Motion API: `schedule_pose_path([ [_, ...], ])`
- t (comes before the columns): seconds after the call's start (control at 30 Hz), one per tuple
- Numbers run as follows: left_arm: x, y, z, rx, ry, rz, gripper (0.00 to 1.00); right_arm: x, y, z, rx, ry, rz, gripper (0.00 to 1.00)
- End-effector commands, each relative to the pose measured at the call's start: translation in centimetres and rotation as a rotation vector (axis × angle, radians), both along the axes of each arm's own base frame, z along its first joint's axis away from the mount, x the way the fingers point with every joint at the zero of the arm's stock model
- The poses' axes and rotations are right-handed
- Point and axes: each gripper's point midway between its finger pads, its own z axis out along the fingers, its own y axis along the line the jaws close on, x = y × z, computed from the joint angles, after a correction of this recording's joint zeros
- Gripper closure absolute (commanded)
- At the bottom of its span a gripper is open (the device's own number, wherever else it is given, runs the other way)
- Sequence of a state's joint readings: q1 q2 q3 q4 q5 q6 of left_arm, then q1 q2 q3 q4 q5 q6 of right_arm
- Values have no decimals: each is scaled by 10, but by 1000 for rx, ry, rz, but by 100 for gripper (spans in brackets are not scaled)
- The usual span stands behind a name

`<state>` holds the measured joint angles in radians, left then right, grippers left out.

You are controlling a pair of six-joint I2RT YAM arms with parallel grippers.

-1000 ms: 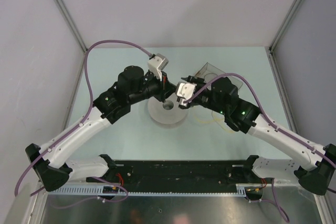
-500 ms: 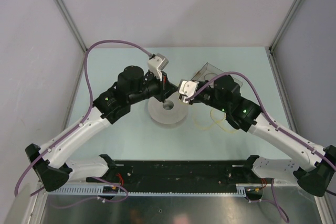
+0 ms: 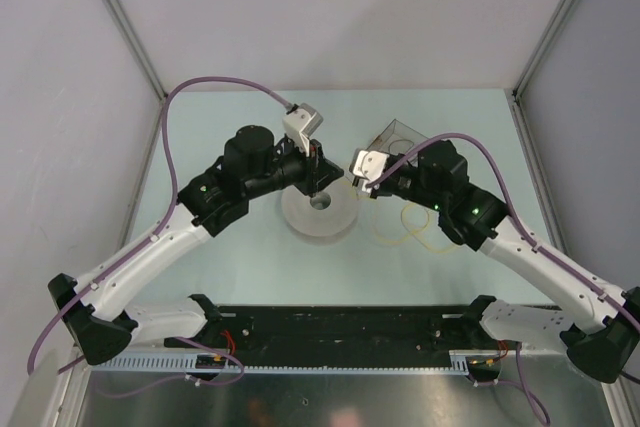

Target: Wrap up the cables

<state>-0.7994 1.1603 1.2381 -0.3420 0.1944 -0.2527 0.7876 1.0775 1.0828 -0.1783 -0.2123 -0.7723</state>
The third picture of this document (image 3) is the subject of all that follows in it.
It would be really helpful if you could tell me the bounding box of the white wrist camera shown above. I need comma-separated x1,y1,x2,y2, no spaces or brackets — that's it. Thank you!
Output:
349,149,389,194
283,103,324,157

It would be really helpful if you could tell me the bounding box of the yellow cable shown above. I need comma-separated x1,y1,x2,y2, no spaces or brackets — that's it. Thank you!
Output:
349,139,459,254

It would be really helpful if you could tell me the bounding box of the left aluminium frame post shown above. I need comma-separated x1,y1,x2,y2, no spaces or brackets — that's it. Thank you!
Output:
101,0,166,100

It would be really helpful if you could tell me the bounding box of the white slotted cable duct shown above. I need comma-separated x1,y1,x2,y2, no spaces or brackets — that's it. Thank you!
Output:
107,349,474,376

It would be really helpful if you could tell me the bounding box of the clear plastic box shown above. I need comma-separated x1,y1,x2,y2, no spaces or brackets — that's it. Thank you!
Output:
368,119,427,156

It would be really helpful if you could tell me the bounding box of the aluminium frame post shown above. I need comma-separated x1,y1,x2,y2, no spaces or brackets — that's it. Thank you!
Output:
511,0,580,102
101,0,166,100

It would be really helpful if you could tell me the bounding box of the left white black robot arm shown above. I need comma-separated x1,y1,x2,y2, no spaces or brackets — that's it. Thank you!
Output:
48,126,344,365

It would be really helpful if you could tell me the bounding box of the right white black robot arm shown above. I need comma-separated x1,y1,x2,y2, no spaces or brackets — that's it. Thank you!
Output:
350,136,639,384

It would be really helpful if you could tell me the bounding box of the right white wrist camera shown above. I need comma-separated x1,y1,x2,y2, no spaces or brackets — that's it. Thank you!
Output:
349,149,389,194

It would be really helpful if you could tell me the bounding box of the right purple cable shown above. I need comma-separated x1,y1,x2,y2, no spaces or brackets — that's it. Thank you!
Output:
367,133,626,426

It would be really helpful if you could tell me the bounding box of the white plastic spool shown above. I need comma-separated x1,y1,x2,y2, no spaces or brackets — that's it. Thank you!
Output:
281,180,359,242

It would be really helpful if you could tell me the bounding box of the right aluminium frame post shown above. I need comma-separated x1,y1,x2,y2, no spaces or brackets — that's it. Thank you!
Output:
511,0,580,102

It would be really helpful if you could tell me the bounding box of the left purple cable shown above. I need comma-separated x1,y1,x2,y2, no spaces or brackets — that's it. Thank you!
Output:
27,76,296,398

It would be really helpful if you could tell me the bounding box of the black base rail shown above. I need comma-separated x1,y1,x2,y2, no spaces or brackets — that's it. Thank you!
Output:
164,296,516,369

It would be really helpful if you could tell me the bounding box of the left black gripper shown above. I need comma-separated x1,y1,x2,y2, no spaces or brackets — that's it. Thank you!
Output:
244,134,344,200

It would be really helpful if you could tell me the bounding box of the purple cable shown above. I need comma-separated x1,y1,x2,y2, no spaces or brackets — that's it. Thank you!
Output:
367,133,626,426
27,76,296,398

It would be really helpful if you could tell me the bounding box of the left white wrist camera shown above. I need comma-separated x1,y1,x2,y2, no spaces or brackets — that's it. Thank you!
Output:
283,103,324,157

